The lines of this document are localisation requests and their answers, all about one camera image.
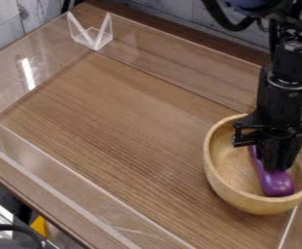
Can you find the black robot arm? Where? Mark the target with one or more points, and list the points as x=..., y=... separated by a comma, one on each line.
x=237, y=14

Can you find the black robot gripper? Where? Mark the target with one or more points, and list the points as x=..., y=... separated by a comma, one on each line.
x=273, y=126

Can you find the yellow black device corner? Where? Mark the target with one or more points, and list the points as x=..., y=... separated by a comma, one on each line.
x=37, y=225

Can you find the clear acrylic barrier wall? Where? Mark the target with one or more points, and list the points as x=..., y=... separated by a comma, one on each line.
x=96, y=219

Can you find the purple toy eggplant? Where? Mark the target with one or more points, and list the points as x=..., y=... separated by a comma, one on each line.
x=276, y=184

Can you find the light wooden bowl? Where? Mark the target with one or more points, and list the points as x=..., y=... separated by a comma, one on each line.
x=232, y=175

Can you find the clear acrylic corner bracket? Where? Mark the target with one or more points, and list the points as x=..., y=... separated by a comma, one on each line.
x=95, y=38

